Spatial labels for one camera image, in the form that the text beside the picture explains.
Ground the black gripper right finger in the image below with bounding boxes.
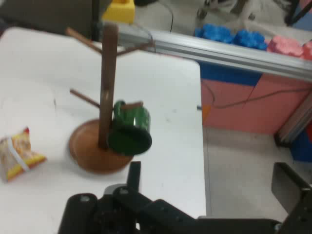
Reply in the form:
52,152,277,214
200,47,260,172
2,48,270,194
271,162,312,234

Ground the thin brown floor cable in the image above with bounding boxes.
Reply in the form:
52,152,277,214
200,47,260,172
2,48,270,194
201,79,312,110

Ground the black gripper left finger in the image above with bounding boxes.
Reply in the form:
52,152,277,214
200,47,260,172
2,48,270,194
58,160,198,234

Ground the green enamel mug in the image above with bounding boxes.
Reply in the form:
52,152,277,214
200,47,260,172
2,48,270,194
107,100,153,156

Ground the yellow plastic block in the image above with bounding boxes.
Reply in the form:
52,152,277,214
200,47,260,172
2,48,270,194
101,0,136,25

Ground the pink foam floor mat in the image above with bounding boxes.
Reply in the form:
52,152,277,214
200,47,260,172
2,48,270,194
201,73,312,135

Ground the blue foam floor mat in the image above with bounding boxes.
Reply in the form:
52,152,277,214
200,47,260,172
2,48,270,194
199,61,262,88

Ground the pink foam block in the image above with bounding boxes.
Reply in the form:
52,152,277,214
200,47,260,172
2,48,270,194
301,42,312,61
267,35,305,58

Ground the brown wooden mug tree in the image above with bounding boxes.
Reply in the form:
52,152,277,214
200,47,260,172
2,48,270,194
66,23,156,174

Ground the aluminium frame rail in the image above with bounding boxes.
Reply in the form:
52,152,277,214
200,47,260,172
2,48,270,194
97,21,312,82

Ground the thin black floor cable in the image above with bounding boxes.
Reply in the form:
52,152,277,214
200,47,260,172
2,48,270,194
163,0,175,33

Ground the aluminium frame post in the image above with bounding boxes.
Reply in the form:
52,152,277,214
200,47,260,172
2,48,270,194
275,92,312,147

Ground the grey office chair base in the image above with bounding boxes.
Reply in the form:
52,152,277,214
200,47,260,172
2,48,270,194
196,0,256,24

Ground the dark grey chair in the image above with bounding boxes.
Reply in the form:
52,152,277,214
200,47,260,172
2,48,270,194
0,0,105,41

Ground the blue foam block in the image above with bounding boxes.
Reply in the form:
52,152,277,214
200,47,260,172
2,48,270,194
233,29,269,51
194,23,236,44

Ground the yellow snack packet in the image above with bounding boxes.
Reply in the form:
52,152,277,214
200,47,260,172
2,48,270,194
0,126,47,183

